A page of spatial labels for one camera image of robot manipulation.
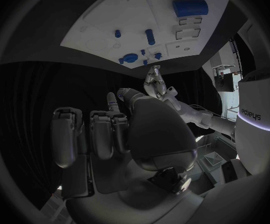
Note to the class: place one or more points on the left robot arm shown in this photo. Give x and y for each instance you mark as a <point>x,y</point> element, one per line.
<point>195,115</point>

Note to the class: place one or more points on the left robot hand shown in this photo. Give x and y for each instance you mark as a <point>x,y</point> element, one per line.
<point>157,84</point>

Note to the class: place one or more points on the short blue peg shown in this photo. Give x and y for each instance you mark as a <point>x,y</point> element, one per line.
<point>117,33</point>

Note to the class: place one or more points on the blue plug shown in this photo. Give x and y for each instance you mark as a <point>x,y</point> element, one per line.
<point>158,56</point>

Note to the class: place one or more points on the blue gear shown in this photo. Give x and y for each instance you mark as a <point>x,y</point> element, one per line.
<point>129,58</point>

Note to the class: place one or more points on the white task board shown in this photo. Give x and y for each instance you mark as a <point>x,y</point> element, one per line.
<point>134,16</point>

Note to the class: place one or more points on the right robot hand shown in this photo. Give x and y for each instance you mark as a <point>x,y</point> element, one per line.
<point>158,130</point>

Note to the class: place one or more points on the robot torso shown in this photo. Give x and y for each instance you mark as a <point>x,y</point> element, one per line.
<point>256,134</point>

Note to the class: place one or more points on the small blue peg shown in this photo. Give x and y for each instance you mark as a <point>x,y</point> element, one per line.
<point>143,52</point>
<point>145,62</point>

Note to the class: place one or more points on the thick blue cylinder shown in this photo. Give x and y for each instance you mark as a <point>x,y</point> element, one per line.
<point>190,7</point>

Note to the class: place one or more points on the long blue peg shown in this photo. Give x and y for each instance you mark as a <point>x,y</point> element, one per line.
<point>150,37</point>

